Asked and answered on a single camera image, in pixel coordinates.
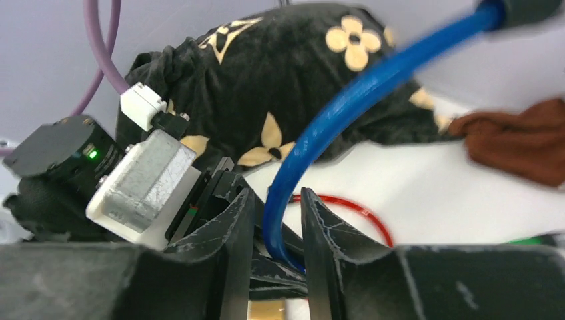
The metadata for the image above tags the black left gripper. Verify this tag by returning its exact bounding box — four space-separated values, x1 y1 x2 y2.
165 157 308 301

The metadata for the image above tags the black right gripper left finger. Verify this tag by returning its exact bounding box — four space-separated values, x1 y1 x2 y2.
1 189 256 319

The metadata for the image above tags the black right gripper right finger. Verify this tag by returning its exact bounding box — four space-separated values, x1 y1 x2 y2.
301 188 564 319

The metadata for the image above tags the brass padlock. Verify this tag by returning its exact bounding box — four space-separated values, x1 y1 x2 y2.
247 300 286 320

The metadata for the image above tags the red cable lock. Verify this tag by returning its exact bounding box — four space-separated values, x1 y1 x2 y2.
288 194 395 248

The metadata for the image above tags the blue cable lock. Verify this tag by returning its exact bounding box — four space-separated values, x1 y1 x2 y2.
263 0 565 273

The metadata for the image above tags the green cable lock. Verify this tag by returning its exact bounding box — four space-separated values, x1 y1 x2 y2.
508 235 556 247

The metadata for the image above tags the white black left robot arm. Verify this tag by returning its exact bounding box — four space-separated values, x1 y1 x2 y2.
3 115 248 250

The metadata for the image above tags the black floral patterned blanket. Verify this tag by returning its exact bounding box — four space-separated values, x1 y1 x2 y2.
115 3 456 171

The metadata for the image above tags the brown crumpled cloth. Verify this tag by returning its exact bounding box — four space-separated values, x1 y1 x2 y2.
448 98 564 190

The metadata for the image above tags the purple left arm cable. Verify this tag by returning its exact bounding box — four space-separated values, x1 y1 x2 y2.
0 0 169 157

